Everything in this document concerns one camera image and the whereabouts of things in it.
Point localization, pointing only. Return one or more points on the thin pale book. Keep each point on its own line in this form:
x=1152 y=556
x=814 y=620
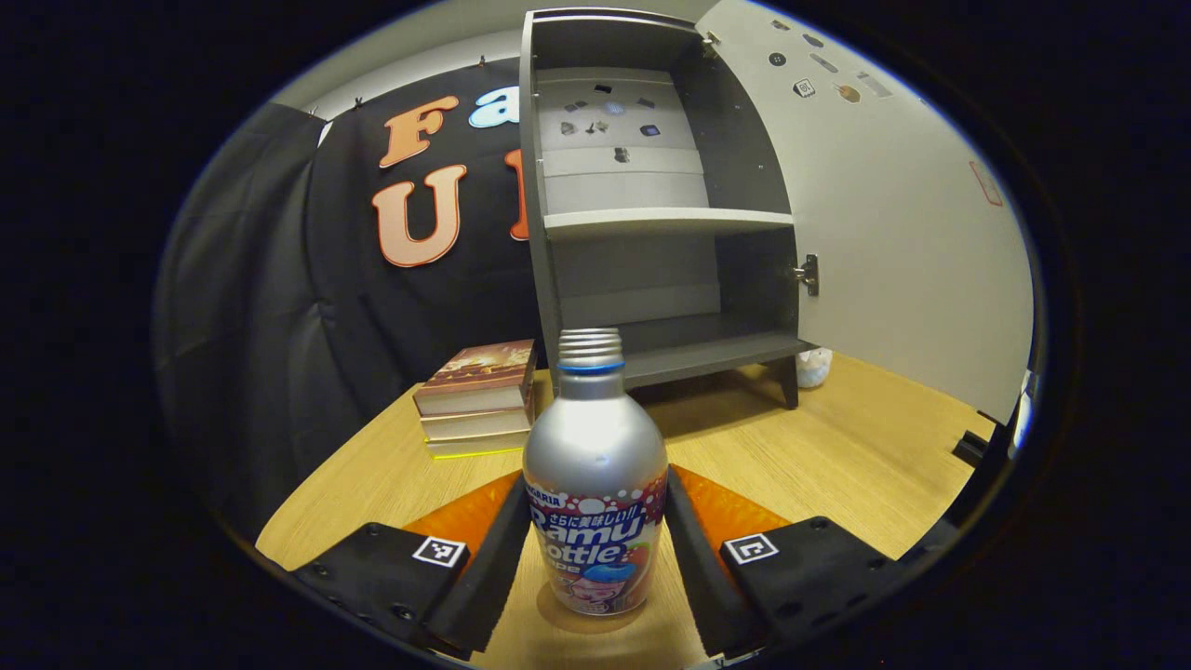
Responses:
x=475 y=425

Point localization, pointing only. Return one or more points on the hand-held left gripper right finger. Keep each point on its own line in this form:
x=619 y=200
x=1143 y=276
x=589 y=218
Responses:
x=698 y=577

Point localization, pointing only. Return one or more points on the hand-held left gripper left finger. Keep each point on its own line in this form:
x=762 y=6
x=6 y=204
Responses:
x=488 y=577

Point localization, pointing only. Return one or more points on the black backdrop cloth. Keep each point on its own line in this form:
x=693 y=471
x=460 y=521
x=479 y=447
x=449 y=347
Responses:
x=279 y=326

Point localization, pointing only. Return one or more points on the black clamp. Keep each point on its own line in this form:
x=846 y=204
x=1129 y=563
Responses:
x=972 y=448

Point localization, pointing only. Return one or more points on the small white object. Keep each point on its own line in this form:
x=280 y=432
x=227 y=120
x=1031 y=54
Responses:
x=814 y=368

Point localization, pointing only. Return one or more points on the beige cabinet door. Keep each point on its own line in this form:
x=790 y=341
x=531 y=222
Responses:
x=893 y=233

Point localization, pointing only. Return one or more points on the silver bottle with printed label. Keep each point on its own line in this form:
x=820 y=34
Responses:
x=595 y=447

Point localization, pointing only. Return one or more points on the yellow cover book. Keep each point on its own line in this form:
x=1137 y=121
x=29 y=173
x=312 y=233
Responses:
x=475 y=447

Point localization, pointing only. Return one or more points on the white metal bar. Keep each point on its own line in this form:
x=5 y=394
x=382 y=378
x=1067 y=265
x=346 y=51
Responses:
x=1022 y=409

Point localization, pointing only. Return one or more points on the brown picture cover book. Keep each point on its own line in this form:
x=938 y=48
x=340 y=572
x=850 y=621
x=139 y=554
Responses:
x=484 y=363

